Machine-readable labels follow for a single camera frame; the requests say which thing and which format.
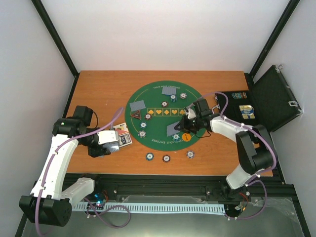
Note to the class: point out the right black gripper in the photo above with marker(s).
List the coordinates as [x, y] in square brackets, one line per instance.
[183, 126]

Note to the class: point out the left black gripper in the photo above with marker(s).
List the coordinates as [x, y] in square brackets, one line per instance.
[99, 151]

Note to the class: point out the teal blue chips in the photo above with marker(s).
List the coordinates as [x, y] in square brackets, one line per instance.
[176, 137]

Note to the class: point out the grey playing card deck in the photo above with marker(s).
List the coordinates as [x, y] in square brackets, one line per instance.
[111, 147]

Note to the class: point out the dark red chips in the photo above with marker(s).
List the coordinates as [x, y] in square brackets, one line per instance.
[148, 116]
[164, 104]

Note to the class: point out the blue white poker chip stack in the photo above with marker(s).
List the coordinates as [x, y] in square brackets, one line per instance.
[190, 154]

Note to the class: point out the blue peach chips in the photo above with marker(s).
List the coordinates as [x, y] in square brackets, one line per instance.
[142, 134]
[183, 95]

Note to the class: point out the dark red poker chip stack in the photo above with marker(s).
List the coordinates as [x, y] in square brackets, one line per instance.
[166, 158]

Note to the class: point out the black red triangular dealer button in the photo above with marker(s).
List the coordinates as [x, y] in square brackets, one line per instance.
[137, 114]

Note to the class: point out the blue patterned playing card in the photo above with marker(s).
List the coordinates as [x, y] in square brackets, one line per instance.
[137, 105]

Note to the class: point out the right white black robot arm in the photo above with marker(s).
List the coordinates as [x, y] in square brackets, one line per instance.
[255, 149]

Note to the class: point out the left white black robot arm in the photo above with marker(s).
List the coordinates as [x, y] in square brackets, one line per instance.
[47, 202]

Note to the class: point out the orange big blind button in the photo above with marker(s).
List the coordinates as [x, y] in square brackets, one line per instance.
[186, 137]

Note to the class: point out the round green poker mat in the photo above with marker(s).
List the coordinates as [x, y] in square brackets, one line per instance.
[156, 138]

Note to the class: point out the blue gold card deck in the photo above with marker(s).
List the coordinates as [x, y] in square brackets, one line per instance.
[247, 111]

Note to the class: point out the multicolour chip row in case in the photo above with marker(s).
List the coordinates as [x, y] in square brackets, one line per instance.
[239, 95]

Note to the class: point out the black poker case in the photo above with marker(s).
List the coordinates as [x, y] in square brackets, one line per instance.
[271, 97]

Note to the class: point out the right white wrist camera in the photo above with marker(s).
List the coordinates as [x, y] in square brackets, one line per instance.
[190, 113]

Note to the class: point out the light blue cable duct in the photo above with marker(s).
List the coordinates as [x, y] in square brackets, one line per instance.
[163, 208]

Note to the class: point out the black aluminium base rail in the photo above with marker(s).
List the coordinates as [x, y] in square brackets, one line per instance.
[209, 188]

